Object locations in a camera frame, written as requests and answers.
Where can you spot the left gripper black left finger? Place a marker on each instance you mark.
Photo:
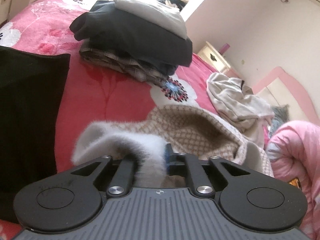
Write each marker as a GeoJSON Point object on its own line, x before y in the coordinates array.
{"type": "Point", "coordinates": [113, 177]}

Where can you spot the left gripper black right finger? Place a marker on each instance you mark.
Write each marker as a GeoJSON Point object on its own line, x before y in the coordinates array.
{"type": "Point", "coordinates": [204, 178]}

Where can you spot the fuzzy beige houndstooth sweater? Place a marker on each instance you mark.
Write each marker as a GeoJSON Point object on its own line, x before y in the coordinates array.
{"type": "Point", "coordinates": [186, 128]}

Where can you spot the beige crumpled jacket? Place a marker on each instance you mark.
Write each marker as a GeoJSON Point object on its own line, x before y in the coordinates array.
{"type": "Point", "coordinates": [236, 103]}

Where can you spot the pink quilt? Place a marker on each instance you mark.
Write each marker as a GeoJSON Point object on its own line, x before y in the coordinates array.
{"type": "Point", "coordinates": [293, 151]}

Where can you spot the pink floral bed blanket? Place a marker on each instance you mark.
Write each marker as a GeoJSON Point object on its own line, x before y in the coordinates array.
{"type": "Point", "coordinates": [91, 93]}

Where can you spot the pink headboard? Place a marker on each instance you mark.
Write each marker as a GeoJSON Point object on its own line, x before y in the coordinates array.
{"type": "Point", "coordinates": [280, 89]}

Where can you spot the cream bedside cabinet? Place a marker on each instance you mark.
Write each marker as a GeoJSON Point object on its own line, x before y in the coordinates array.
{"type": "Point", "coordinates": [211, 56]}

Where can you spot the pink cup on cabinet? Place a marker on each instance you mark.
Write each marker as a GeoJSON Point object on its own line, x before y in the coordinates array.
{"type": "Point", "coordinates": [224, 48]}

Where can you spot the black garment at left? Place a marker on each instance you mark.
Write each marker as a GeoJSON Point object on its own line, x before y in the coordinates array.
{"type": "Point", "coordinates": [32, 87]}

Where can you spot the plaid folded garment under pile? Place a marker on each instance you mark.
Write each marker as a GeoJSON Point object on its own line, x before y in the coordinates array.
{"type": "Point", "coordinates": [124, 63]}

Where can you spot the black folded garment on pile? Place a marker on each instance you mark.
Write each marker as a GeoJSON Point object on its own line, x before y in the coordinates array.
{"type": "Point", "coordinates": [107, 27]}

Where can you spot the white folded garment on pile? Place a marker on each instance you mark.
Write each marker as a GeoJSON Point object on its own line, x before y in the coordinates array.
{"type": "Point", "coordinates": [166, 17]}

